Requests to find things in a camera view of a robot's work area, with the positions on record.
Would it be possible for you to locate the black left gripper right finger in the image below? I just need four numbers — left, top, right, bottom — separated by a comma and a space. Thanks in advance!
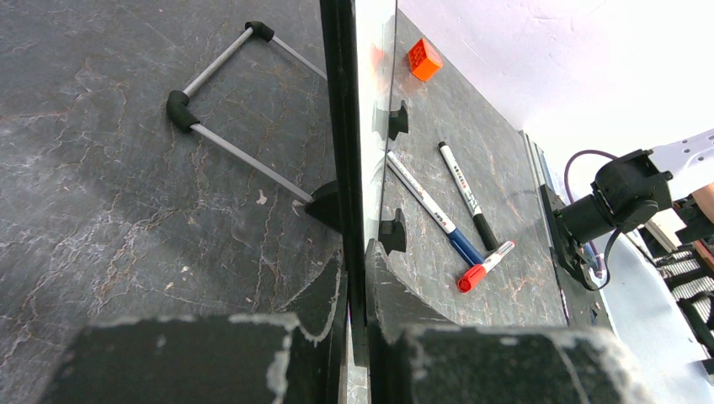
365, 240, 653, 403

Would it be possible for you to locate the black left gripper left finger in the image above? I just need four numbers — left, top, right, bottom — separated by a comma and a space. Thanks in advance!
40, 256, 344, 403

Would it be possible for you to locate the white whiteboard black frame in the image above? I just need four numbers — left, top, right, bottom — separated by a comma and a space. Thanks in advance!
165, 0, 411, 369

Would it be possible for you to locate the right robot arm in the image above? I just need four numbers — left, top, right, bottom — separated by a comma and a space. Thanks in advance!
554, 130, 713, 244

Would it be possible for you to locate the red capped whiteboard marker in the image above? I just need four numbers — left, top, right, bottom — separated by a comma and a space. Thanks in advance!
457, 241, 515, 294

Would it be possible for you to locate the black capped whiteboard marker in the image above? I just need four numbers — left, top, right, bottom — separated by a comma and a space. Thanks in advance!
438, 141, 500, 252

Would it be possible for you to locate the blue capped whiteboard marker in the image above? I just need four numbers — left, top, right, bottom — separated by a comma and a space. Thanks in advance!
386, 151, 484, 267

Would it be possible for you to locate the orange plastic piece right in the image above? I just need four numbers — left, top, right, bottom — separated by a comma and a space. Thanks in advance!
407, 38, 444, 82

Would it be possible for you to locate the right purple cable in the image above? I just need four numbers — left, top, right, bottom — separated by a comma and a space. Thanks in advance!
563, 149, 619, 205

